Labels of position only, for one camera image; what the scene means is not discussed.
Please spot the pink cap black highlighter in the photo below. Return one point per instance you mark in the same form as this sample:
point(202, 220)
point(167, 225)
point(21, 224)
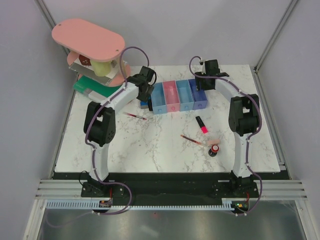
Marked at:
point(201, 125)

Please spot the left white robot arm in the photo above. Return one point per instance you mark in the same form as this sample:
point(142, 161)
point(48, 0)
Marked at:
point(100, 120)

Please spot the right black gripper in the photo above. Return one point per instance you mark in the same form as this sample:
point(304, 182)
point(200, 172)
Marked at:
point(202, 87)

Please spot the white silver box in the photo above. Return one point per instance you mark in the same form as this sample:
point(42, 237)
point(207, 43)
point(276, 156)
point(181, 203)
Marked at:
point(112, 79)

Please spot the white eraser box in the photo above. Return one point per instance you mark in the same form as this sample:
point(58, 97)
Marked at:
point(96, 97)

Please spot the pink drawer bin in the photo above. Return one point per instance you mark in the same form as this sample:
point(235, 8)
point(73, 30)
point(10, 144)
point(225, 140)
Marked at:
point(171, 96)

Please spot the light blue cable duct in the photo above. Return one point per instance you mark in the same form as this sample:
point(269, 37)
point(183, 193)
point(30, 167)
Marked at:
point(95, 204)

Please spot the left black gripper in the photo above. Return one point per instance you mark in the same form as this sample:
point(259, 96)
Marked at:
point(145, 97)

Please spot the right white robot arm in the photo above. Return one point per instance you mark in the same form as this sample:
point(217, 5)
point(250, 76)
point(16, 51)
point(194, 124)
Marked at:
point(244, 118)

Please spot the pink tiered shelf stand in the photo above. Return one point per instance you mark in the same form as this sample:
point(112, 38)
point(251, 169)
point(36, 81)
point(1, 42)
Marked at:
point(82, 37)

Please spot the blue cap black highlighter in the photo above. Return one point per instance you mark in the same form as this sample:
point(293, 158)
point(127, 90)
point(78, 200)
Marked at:
point(150, 106)

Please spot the red pen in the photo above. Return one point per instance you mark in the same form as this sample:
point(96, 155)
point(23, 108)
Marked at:
point(193, 140)
point(135, 116)

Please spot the light blue drawer bin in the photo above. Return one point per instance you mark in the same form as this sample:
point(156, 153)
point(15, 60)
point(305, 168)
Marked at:
point(158, 99)

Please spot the pink eraser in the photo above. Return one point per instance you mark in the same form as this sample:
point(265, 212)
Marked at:
point(213, 142)

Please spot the dark red card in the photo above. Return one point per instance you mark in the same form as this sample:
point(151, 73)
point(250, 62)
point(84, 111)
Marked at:
point(84, 60)

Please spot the purple drawer bin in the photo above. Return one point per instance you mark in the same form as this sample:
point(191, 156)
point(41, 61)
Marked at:
point(199, 96)

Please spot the red black round stamp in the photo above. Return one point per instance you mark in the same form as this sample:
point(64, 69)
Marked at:
point(213, 150)

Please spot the cream yellow cylinder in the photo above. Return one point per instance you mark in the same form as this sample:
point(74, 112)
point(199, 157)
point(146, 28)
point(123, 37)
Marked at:
point(101, 69)

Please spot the red pen left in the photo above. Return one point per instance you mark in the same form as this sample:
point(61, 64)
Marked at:
point(135, 116)

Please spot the blue pencil sharpener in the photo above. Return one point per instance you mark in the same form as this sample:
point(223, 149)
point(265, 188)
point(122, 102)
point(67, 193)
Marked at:
point(144, 105)

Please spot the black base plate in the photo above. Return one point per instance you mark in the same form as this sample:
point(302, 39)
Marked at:
point(170, 188)

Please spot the red pen right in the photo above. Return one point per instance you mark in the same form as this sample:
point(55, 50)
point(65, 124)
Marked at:
point(193, 140)

